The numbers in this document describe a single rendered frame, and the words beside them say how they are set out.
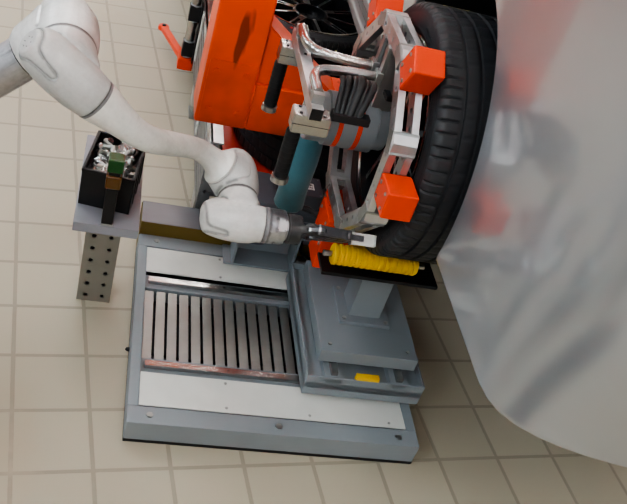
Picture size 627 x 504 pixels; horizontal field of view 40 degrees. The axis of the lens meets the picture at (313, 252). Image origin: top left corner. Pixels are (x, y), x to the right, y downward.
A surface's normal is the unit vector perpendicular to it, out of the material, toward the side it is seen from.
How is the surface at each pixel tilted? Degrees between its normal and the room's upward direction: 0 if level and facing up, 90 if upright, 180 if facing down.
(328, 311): 0
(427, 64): 35
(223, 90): 90
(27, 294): 0
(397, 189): 0
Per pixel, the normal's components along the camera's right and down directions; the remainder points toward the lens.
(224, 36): 0.11, 0.63
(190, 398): 0.27, -0.76
